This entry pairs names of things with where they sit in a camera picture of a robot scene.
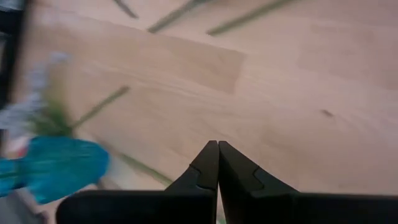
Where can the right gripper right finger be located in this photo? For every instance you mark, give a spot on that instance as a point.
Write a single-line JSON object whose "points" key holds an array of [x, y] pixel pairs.
{"points": [[264, 205]]}

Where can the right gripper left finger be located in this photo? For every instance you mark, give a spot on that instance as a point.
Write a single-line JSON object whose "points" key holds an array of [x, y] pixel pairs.
{"points": [[174, 205]]}

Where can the teal square vase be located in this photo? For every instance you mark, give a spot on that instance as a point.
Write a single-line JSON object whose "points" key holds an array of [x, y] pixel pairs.
{"points": [[62, 168]]}

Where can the black metal table frame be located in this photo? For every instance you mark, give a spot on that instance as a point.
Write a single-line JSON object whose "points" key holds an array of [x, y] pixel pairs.
{"points": [[12, 62]]}

